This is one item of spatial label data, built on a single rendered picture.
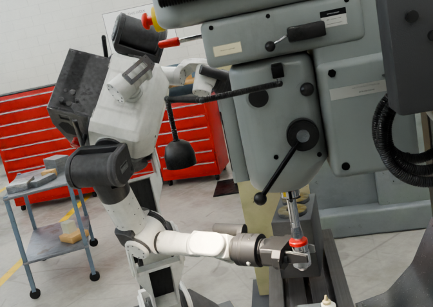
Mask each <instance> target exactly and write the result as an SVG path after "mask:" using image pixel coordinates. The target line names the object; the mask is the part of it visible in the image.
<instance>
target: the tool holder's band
mask: <svg viewBox="0 0 433 307"><path fill-rule="evenodd" d="M302 238H303V239H302V240H301V241H294V240H293V238H291V239H290V240H289V245H290V246H292V247H302V246H305V245H306V244H307V243H308V240H307V238H306V237H304V236H303V237H302Z"/></svg>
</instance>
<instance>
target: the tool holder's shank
mask: <svg viewBox="0 0 433 307"><path fill-rule="evenodd" d="M286 200H287V207H288V212H289V218H290V223H291V237H292V238H293V240H294V241H301V240H302V239H303V238H302V237H303V232H302V228H301V226H300V218H299V214H298V207H297V202H296V198H293V202H292V203H290V202H289V199H286Z"/></svg>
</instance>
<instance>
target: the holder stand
mask: <svg viewBox="0 0 433 307"><path fill-rule="evenodd" d="M296 202H297V207H298V214H299V218H300V226H301V228H302V232H303V236H304V237H306V238H307V240H308V243H309V244H315V248H316V252H315V253H310V256H311V265H310V266H309V267H308V268H307V269H306V270H304V271H301V270H299V269H298V268H295V267H294V266H293V264H288V266H287V267H286V269H285V270H280V274H281V278H283V279H285V278H297V277H319V276H320V275H321V269H322V257H323V246H324V242H323V235H322V227H321V223H320V216H319V211H318V204H317V200H316V194H315V193H310V194H308V193H303V192H300V195H299V196H298V197H296ZM271 226H272V230H273V236H280V237H284V236H285V235H291V223H290V218H289V212H288V207H287V200H286V199H283V198H281V197H280V200H279V202H278V206H277V207H276V211H275V213H274V216H273V220H272V222H271Z"/></svg>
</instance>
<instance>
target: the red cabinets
mask: <svg viewBox="0 0 433 307"><path fill-rule="evenodd" d="M55 84H56V83H54V84H48V85H44V86H38V87H35V88H29V89H25V90H19V91H15V92H9V93H5V94H0V154H1V158H2V161H3V165H4V168H5V172H6V175H7V178H8V182H9V184H10V183H11V182H12V181H13V180H14V179H15V178H16V176H17V174H18V173H26V172H31V171H34V170H39V169H42V168H45V165H44V161H43V159H45V158H48V157H51V156H53V155H68V156H70V155H71V154H72V153H73V152H74V151H76V149H77V148H74V147H72V146H71V145H70V144H71V143H70V142H69V140H67V138H65V136H64V135H63V134H62V133H61V132H60V131H59V130H58V129H57V128H56V126H55V125H54V124H53V123H52V120H51V118H50V116H49V113H48V111H47V109H46V108H47V106H48V103H49V101H50V98H51V96H52V92H53V89H54V87H55ZM171 107H172V111H173V115H174V120H175V125H176V129H177V133H178V138H179V139H183V140H185V141H188V142H189V143H190V145H191V146H192V148H193V149H194V151H195V156H196V160H197V163H196V164H195V165H193V166H190V167H188V168H185V169H181V170H167V168H166V162H165V159H164V154H165V147H166V146H167V145H168V144H169V143H170V142H171V141H173V137H172V132H171V127H170V123H169V119H168V118H169V117H168V113H167V109H165V112H164V116H163V119H162V124H161V126H160V131H159V135H158V138H157V142H156V145H155V148H156V150H157V154H158V157H159V161H160V174H161V177H163V180H164V181H168V184H169V186H172V185H173V181H172V180H177V179H187V178H192V177H203V176H208V175H215V179H216V180H219V179H220V176H219V174H221V173H222V171H223V170H226V165H227V164H228V162H229V158H228V154H227V148H226V143H225V139H224V133H223V129H222V123H221V120H220V114H219V110H218V104H217V101H211V102H208V103H204V104H201V103H200V104H198V103H172V102H171ZM151 173H154V172H153V167H152V163H151V160H149V161H148V165H147V167H145V168H144V169H142V170H140V171H138V172H135V173H134V174H133V175H132V176H131V178H130V179H133V178H136V177H140V176H143V175H148V174H151ZM64 197H70V193H69V190H68V185H67V186H62V187H59V188H54V189H51V190H47V191H43V192H39V193H35V194H32V195H28V199H29V202H30V204H33V203H39V202H43V201H50V200H54V199H60V198H64ZM14 201H15V205H16V206H21V209H22V211H23V210H26V203H25V201H24V197H19V198H16V199H14Z"/></svg>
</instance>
